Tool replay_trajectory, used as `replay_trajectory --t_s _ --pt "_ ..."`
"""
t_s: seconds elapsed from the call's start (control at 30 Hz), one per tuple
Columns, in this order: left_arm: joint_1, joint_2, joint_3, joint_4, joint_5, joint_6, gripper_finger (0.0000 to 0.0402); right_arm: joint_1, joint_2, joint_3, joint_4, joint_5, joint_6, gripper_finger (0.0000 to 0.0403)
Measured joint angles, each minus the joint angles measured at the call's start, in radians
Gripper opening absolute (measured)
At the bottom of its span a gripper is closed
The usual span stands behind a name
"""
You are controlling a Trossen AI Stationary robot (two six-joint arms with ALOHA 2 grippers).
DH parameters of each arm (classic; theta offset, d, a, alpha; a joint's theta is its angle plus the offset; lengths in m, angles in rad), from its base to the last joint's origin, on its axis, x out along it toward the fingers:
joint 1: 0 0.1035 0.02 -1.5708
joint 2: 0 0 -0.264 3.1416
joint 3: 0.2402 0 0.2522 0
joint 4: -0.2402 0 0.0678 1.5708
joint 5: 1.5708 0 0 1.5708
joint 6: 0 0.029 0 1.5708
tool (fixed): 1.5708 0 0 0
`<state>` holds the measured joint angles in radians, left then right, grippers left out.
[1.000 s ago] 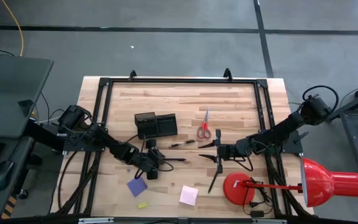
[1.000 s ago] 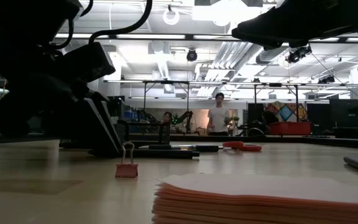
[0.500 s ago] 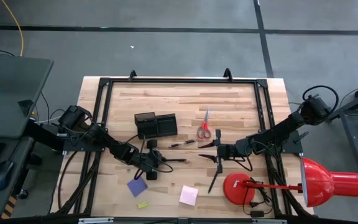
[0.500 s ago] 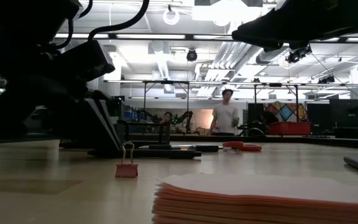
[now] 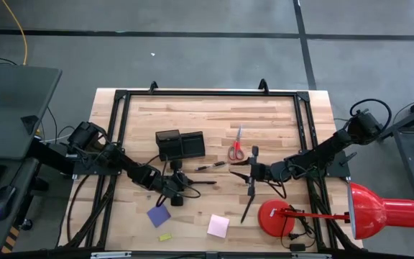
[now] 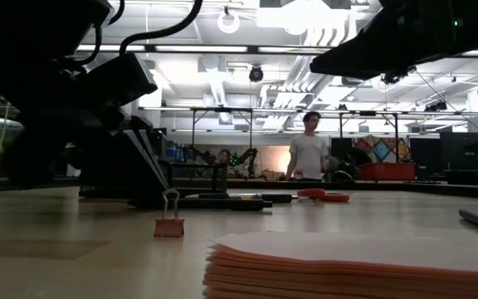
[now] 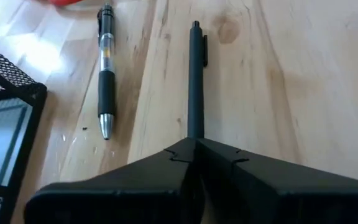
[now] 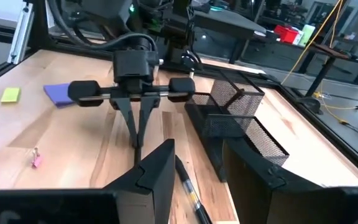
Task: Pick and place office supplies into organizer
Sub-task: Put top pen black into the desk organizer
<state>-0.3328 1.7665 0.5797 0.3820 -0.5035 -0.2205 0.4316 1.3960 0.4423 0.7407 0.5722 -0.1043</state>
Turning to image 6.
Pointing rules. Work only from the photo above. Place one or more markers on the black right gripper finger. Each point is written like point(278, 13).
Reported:
point(367, 50)

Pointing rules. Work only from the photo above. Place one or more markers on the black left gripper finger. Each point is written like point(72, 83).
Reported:
point(133, 174)
point(156, 149)

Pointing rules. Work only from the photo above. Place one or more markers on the black mesh desk organizer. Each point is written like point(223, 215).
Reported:
point(199, 178)

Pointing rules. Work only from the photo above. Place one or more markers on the small binder clip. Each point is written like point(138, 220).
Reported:
point(168, 228)

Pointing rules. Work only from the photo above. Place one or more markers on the clear pen with black grip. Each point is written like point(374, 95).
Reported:
point(276, 198)

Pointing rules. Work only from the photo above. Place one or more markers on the pink sticky note pad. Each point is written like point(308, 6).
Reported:
point(347, 270)

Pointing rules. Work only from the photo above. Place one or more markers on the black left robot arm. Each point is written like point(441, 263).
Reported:
point(23, 33)

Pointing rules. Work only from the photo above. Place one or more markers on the blue storage boxes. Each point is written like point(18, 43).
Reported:
point(179, 153)

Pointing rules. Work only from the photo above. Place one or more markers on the black stage light cluster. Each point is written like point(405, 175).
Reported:
point(436, 106)
point(392, 76)

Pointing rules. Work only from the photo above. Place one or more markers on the person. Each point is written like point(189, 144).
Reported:
point(224, 156)
point(307, 153)
point(359, 158)

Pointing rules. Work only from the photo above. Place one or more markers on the colourful patchwork quilt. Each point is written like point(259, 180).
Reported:
point(382, 149)

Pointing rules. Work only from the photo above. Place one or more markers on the black ceiling spotlight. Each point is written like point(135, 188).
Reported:
point(256, 74)

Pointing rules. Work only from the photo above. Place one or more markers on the dark monitor bank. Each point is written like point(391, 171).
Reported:
point(465, 151)

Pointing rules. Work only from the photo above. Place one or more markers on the red storage bin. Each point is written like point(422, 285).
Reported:
point(388, 171)

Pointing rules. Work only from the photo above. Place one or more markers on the black metal frame stand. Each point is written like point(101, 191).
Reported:
point(367, 113)
point(222, 109)

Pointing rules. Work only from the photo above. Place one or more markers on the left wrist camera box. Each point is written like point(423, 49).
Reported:
point(118, 81)

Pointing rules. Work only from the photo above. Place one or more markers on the black aluminium table frame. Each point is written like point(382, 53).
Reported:
point(388, 185)

